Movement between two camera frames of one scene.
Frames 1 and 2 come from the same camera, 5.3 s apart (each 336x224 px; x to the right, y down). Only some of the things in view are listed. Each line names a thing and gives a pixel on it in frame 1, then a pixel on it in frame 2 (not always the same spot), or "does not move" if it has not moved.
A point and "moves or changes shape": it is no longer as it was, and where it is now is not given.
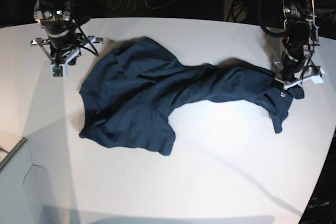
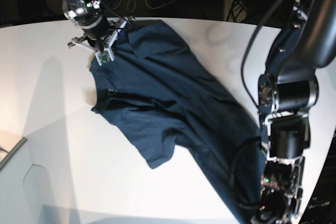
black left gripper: x=62 y=34 → x=96 y=31
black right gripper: x=293 y=56 → x=273 y=208
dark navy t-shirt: x=129 y=91 moves or changes shape
